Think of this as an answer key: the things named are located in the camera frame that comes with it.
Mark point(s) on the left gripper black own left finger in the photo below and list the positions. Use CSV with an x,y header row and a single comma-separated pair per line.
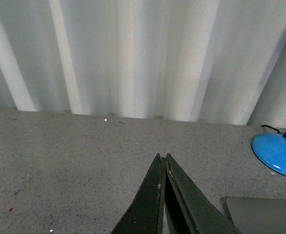
x,y
145,214

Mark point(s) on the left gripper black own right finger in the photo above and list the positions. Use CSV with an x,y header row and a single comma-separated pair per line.
x,y
188,210

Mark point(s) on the grey laptop with black keyboard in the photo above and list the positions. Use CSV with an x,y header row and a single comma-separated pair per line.
x,y
258,215

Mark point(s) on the blue desk lamp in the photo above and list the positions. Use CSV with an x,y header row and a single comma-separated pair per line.
x,y
270,149

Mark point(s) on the white window blinds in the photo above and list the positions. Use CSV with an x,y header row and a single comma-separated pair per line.
x,y
215,61

